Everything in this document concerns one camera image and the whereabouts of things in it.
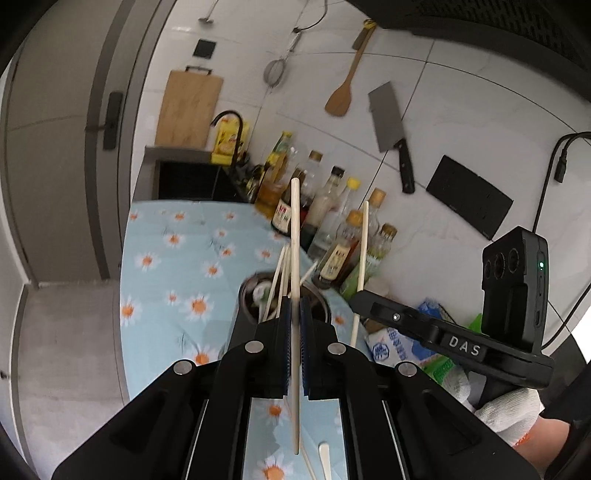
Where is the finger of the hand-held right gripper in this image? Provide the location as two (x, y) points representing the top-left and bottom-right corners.
(348, 290), (435, 343)

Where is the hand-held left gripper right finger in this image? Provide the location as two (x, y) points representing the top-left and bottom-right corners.
(301, 298), (541, 480)

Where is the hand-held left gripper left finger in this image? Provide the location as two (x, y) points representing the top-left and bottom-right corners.
(51, 298), (293, 480)

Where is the black metal utensil cup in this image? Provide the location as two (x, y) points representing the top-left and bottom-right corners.
(239, 272), (332, 344)

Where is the person's right forearm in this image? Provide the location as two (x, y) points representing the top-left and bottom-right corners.
(510, 413), (573, 477)

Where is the person's right hand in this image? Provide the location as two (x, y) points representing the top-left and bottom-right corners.
(443, 368), (542, 447)

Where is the white blue salt bag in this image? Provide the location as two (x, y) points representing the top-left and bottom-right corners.
(365, 323), (437, 370)

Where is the green food packet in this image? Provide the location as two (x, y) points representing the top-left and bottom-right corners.
(421, 314), (483, 385)

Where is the row of condiment bottles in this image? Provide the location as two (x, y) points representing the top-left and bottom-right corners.
(245, 131), (399, 297)

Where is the person's dark sleeve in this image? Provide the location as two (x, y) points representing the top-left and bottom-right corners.
(538, 337), (591, 480)

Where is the daisy print tablecloth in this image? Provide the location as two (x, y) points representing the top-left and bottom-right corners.
(119, 200), (375, 480)

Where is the black sink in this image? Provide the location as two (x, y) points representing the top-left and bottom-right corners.
(154, 158), (243, 202)

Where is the wooden spatula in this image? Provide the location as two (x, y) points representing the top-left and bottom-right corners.
(324, 21), (377, 117)

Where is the black faucet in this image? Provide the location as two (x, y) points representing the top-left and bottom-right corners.
(211, 110), (245, 168)

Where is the wooden cutting board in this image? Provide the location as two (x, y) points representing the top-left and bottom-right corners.
(154, 66), (225, 149)

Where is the metal mesh strainer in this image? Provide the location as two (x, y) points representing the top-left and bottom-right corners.
(263, 28), (304, 88)

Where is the black range hood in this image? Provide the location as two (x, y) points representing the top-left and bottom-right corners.
(346, 0), (591, 72)

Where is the metal ladle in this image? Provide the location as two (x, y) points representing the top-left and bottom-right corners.
(198, 0), (222, 25)

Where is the black wall panel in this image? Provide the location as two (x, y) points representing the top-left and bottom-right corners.
(425, 154), (515, 241)

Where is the black power cable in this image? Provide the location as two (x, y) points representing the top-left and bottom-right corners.
(531, 131), (591, 234)

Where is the steel cleaver black handle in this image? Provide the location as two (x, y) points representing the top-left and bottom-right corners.
(368, 82), (416, 195)

